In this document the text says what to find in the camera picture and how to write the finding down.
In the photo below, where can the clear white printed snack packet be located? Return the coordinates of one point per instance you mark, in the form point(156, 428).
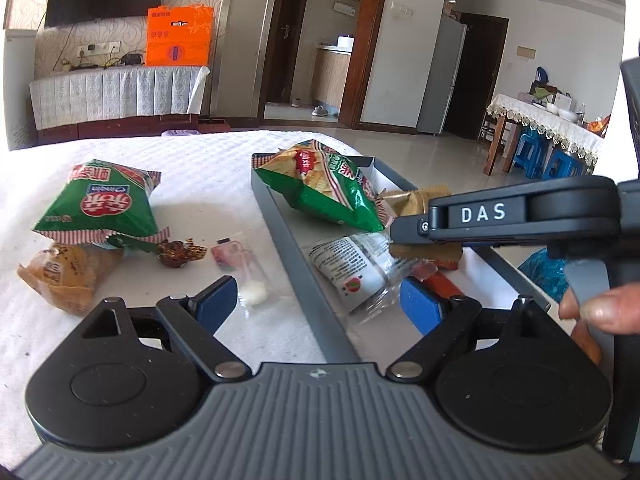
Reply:
point(365, 276)

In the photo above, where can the dining table with lace cloth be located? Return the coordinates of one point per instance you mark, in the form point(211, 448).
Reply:
point(512, 115)

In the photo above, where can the large shrimp chips bag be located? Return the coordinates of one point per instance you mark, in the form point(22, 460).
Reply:
point(315, 179)

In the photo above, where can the person right hand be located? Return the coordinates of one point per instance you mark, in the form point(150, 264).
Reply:
point(616, 311)

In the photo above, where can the pink small candy packet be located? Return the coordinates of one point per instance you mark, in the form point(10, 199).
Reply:
point(235, 258)

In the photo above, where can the orange snack packet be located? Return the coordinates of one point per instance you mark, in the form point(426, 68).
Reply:
point(436, 281)

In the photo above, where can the dark red candy wrapper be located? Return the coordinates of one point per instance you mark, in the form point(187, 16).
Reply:
point(177, 253)

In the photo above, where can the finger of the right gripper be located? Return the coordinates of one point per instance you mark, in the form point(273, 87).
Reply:
point(534, 213)

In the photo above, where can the blue plastic bag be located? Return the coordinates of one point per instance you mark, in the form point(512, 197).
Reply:
point(547, 273)

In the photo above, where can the orange gift box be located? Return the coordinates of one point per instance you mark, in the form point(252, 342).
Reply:
point(179, 36)

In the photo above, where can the dark red TV cabinet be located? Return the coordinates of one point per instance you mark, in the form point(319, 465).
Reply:
point(131, 126)

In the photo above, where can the white lace cabinet cloth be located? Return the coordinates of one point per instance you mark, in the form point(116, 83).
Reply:
point(115, 93)

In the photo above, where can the small green shrimp chips bag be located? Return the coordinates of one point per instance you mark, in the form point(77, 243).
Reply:
point(105, 204)

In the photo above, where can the purple detergent bottle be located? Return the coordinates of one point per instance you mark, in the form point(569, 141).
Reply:
point(179, 132)

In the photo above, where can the blue plastic stool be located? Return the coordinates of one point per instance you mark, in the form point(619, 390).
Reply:
point(562, 165)
point(531, 153)

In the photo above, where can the grey refrigerator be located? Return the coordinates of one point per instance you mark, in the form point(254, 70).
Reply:
point(442, 76)

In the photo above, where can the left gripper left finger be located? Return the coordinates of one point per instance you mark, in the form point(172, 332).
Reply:
point(192, 322)

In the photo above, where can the brown bread snack packet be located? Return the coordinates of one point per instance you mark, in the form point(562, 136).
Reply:
point(68, 276)

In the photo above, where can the white chest freezer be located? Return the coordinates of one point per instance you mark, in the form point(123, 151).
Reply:
point(17, 72)

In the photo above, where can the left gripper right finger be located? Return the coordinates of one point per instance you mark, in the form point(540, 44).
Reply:
point(442, 324)

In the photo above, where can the olive brown snack packet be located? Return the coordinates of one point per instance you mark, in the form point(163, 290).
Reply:
point(402, 204)

